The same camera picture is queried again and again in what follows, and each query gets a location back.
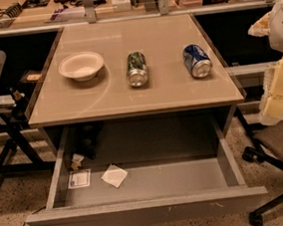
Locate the black power strip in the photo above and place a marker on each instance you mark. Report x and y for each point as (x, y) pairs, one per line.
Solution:
(14, 10)

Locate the grey office chair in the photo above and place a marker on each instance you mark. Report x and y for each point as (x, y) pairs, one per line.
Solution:
(267, 147)

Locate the grey cabinet with glass top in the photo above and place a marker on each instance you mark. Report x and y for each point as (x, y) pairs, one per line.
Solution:
(154, 65)

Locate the blue soda can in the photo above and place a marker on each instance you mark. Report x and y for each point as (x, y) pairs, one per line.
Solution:
(197, 62)

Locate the crumpled paper scrap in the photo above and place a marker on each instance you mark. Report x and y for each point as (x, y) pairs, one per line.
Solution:
(76, 161)

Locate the white tissue box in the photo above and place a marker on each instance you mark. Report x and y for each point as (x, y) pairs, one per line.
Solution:
(121, 5)

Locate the green soda can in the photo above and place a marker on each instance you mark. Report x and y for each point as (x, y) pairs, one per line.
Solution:
(137, 70)

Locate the grey top drawer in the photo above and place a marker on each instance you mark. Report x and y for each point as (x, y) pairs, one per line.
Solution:
(179, 166)

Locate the blue bordered paper card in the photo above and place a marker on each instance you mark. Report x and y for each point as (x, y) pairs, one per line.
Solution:
(79, 179)

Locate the white square paper napkin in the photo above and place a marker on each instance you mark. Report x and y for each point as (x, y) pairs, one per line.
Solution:
(114, 176)

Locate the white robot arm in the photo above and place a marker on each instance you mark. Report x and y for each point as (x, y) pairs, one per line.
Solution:
(271, 25)

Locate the white foam bowl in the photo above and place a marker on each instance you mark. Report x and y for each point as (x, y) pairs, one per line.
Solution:
(82, 66)

